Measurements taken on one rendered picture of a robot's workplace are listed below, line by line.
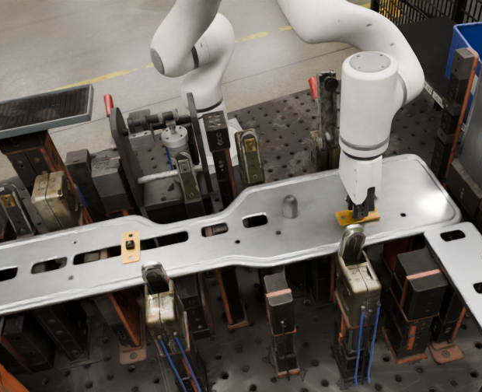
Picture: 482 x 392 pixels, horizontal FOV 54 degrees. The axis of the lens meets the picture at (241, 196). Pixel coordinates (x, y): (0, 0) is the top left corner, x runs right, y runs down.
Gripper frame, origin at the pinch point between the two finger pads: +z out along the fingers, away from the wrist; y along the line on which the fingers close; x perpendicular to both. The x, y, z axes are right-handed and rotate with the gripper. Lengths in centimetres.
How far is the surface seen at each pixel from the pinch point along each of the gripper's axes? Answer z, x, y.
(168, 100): 104, -46, -222
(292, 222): 3.3, -12.9, -2.4
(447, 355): 32.8, 15.1, 19.3
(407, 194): 3.3, 12.1, -3.2
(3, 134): -12, -70, -32
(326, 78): -17.7, -0.3, -19.8
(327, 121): -7.0, -0.1, -19.5
